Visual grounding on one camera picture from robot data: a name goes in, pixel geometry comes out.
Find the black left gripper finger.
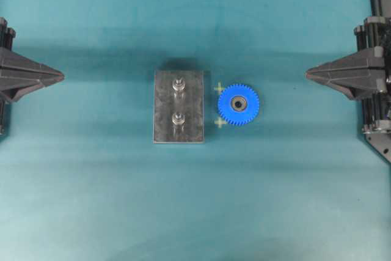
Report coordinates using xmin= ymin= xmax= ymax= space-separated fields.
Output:
xmin=1 ymin=48 xmax=64 ymax=78
xmin=1 ymin=73 xmax=65 ymax=103

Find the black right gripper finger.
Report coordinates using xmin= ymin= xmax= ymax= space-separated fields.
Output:
xmin=306 ymin=46 xmax=384 ymax=75
xmin=306 ymin=69 xmax=386 ymax=100

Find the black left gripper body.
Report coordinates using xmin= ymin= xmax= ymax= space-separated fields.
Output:
xmin=0 ymin=17 xmax=16 ymax=135

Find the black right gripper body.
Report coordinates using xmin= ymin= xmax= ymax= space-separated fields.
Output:
xmin=354 ymin=17 xmax=390 ymax=134

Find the large blue plastic gear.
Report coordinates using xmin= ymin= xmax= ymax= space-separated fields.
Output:
xmin=217 ymin=84 xmax=260 ymax=126

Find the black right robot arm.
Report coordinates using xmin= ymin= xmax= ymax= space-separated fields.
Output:
xmin=305 ymin=0 xmax=390 ymax=134

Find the upper steel threaded shaft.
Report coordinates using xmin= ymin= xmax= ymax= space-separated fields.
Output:
xmin=172 ymin=78 xmax=186 ymax=92

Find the steel threaded shaft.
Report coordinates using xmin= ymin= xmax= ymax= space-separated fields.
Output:
xmin=172 ymin=112 xmax=186 ymax=125
xmin=172 ymin=78 xmax=186 ymax=92

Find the lower steel threaded shaft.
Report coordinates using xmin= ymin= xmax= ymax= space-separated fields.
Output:
xmin=172 ymin=112 xmax=186 ymax=125

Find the grey metal base plate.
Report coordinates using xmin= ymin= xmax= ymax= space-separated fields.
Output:
xmin=153 ymin=70 xmax=204 ymax=144

